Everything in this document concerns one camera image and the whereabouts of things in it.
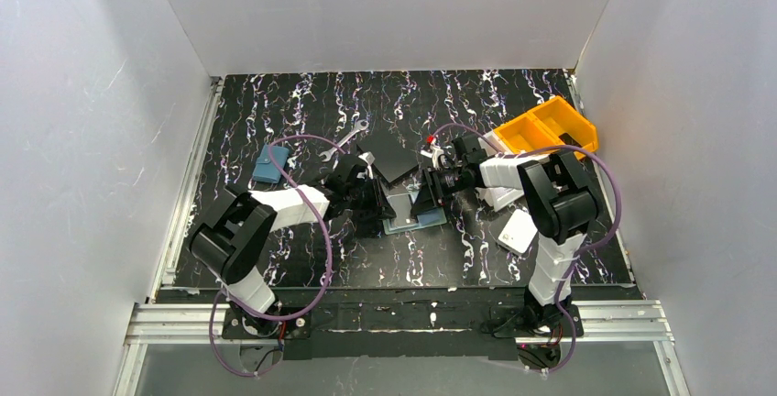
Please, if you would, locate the green card holder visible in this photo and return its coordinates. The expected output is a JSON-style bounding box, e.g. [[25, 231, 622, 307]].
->
[[382, 191, 447, 235]]

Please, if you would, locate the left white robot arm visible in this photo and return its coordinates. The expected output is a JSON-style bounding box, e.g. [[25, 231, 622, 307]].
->
[[185, 154, 396, 322]]

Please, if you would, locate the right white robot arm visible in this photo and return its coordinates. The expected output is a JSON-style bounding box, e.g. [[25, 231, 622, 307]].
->
[[410, 134, 604, 314]]

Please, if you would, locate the blue card wallet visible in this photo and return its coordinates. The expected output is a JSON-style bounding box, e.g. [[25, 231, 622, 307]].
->
[[251, 144, 290, 184]]

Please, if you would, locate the white plastic bin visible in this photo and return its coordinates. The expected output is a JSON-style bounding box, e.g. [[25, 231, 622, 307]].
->
[[476, 187, 524, 212]]

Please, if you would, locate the black square plate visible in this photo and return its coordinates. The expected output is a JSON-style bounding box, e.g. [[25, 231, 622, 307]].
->
[[356, 131, 419, 186]]

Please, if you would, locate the orange plastic bin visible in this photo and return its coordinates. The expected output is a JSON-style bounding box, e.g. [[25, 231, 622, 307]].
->
[[528, 96, 599, 152], [494, 114, 566, 154]]

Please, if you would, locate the silver wrench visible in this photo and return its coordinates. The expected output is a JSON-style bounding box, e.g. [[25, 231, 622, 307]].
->
[[319, 119, 369, 162]]

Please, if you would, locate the white square box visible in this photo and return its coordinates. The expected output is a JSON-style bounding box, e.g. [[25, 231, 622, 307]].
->
[[497, 210, 538, 255]]

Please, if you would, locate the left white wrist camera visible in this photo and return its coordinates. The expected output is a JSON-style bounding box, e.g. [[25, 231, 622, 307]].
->
[[357, 163, 375, 181]]

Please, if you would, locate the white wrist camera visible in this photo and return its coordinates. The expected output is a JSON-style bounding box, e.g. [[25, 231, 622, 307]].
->
[[420, 135, 453, 169], [357, 163, 375, 181]]

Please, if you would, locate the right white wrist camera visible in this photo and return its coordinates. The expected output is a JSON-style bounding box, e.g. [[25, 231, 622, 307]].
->
[[420, 135, 453, 169]]

